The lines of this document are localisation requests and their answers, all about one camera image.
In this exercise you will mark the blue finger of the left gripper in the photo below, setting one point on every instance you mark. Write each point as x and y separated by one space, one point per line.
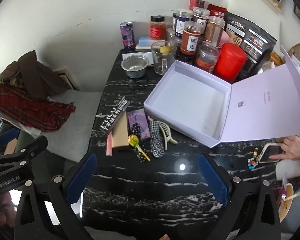
31 150

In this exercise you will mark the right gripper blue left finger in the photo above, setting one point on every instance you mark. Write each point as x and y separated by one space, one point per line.
78 177

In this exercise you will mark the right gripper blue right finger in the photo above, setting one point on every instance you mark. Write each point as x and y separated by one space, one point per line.
216 177

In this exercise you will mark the pink stick tube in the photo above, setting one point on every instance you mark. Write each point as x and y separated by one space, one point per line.
109 148

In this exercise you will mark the gold rectangular box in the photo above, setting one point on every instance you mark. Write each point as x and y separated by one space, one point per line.
120 133

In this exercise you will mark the black lip gloss box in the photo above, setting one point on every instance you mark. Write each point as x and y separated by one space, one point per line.
115 114

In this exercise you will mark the black white gingham scrunchie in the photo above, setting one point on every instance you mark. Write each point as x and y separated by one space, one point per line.
156 144

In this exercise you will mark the cream hair claw clip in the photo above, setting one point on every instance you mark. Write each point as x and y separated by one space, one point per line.
167 135

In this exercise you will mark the purple palette box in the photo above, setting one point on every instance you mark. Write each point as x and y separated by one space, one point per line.
138 124

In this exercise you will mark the bystander hand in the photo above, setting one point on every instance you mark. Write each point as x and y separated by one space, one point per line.
291 149

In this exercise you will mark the colourful bead charm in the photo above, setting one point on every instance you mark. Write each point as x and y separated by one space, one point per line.
253 161

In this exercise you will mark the red plaid cloth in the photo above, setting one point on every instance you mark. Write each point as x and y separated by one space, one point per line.
44 115

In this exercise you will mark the smartphone with case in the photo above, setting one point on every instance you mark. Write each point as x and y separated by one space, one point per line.
270 149

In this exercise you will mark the brown cloth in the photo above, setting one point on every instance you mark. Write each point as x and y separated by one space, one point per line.
38 80

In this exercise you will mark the white open gift box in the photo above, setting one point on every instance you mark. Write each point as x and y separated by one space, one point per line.
209 110

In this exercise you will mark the small steel bowl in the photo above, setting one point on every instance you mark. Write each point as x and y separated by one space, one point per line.
135 66

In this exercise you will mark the red canister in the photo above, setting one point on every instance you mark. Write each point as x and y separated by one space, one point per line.
230 62

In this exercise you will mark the short clear jar orange label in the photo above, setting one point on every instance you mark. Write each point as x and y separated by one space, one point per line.
207 57

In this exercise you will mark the white tissue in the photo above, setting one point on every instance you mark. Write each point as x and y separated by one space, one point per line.
148 55

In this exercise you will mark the glass mug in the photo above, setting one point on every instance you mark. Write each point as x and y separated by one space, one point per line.
163 53

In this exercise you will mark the purple drink can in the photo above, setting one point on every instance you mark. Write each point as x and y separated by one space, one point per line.
127 34

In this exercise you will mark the black snack pouch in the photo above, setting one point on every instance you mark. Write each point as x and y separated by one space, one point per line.
255 41

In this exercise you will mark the blue sponge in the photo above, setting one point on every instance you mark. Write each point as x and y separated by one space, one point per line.
147 41

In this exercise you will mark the orange peel labelled jar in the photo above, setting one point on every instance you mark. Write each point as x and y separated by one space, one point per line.
190 37

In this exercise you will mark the brown label tall jar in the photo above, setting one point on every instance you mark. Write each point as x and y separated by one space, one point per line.
214 30

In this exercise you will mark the black lid sauce jar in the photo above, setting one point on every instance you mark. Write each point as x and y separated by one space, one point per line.
157 27

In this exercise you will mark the dark contents labelled jar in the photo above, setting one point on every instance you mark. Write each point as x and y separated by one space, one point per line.
201 16

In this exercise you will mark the purple label jar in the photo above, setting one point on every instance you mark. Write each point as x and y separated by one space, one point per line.
182 15

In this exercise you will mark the red snack pouch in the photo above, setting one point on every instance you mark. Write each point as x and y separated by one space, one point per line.
217 11

